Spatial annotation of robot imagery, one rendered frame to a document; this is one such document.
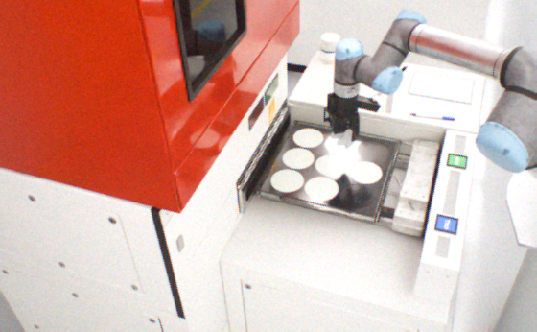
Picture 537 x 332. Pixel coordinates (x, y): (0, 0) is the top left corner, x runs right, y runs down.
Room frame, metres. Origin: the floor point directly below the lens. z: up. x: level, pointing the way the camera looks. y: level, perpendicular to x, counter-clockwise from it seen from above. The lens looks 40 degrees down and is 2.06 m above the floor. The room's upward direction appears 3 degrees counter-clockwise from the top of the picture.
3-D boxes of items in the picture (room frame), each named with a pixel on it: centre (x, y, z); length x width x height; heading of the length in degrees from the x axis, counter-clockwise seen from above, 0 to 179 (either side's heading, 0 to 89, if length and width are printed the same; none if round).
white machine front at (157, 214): (1.18, 0.07, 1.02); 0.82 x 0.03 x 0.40; 157
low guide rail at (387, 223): (1.14, -0.22, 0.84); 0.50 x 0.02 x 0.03; 67
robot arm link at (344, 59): (1.28, -0.25, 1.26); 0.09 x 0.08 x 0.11; 42
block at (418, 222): (1.04, -0.40, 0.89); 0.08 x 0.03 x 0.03; 67
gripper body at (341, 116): (1.28, -0.24, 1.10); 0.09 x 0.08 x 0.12; 109
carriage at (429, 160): (1.19, -0.46, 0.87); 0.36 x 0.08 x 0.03; 157
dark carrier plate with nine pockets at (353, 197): (1.27, -0.21, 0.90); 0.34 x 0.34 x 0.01; 67
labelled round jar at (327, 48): (1.79, -0.27, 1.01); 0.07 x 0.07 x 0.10
